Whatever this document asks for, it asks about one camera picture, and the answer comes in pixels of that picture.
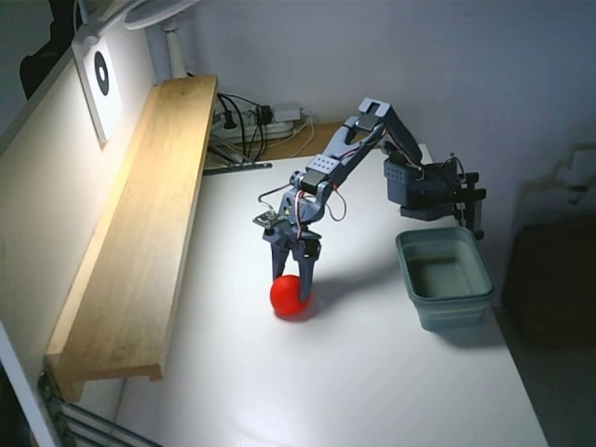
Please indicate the blue grey gripper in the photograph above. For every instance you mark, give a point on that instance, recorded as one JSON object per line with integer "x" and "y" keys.
{"x": 285, "y": 245}

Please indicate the red ball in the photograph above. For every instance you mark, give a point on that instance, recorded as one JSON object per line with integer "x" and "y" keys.
{"x": 284, "y": 302}

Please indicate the blue grey robot arm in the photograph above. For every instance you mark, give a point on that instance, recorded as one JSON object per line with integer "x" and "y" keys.
{"x": 344, "y": 149}

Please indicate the grey plastic container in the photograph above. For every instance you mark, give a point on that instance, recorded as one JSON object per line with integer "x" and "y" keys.
{"x": 447, "y": 316}

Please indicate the white power strip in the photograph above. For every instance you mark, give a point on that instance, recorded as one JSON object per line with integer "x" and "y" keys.
{"x": 279, "y": 126}

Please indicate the long wooden shelf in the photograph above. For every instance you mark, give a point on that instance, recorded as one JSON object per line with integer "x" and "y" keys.
{"x": 139, "y": 233}

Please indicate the white power adapter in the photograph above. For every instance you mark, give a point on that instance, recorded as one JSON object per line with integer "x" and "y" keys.
{"x": 286, "y": 112}

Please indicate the black power plug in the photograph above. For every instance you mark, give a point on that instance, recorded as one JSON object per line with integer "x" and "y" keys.
{"x": 264, "y": 114}
{"x": 229, "y": 122}

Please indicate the black table clamp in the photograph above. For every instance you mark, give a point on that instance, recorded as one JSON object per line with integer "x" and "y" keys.
{"x": 470, "y": 205}

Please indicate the white desk lamp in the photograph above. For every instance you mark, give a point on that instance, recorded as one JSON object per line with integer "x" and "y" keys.
{"x": 173, "y": 51}

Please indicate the small wrist camera board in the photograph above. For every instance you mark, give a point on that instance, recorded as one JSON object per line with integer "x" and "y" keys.
{"x": 267, "y": 218}

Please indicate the aluminium rail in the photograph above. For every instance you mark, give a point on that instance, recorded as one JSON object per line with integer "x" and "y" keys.
{"x": 233, "y": 167}

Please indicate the metal frame rails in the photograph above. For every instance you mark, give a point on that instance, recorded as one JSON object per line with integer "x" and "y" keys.
{"x": 84, "y": 421}

